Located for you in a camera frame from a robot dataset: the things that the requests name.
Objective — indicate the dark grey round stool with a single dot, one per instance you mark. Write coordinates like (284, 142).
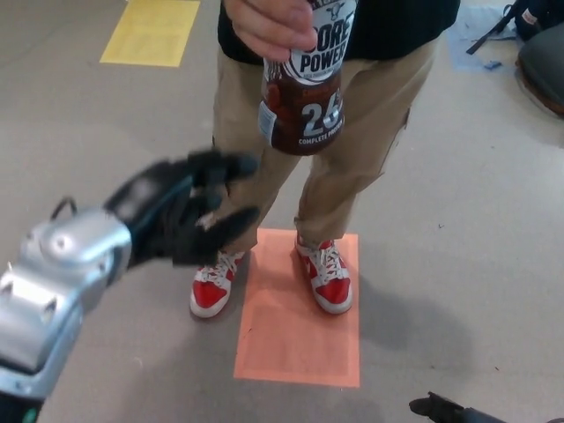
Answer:
(546, 70)

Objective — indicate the black backpack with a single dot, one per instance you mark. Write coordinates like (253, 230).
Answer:
(535, 17)

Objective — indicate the robot right black hand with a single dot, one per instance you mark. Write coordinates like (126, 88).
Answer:
(454, 407)

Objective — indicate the person's right hand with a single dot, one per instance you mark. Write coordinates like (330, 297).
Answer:
(269, 26)

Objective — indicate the person's right red white sneaker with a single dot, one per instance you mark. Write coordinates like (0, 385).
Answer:
(209, 295)

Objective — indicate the person's left red white sneaker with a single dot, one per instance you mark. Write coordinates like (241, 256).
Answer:
(332, 286)

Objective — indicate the yellow paper sheet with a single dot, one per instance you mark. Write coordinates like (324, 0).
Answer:
(145, 39)

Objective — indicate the khaki cargo trousers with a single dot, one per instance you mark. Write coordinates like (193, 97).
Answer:
(352, 132)

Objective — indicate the black shirt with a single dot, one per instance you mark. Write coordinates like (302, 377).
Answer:
(396, 26)

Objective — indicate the person's red white sneaker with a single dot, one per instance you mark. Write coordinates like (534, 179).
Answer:
(332, 286)
(209, 295)

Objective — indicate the robot left silver arm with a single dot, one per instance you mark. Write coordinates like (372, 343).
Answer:
(57, 273)

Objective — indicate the brown Core Power shake bottle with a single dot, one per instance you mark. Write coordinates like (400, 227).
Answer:
(304, 97)

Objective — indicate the orange paper sheet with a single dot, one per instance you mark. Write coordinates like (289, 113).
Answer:
(295, 352)

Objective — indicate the blue plastic sheet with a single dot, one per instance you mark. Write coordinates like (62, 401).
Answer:
(462, 48)

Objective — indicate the robot left black hand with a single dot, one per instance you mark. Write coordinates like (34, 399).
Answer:
(176, 220)

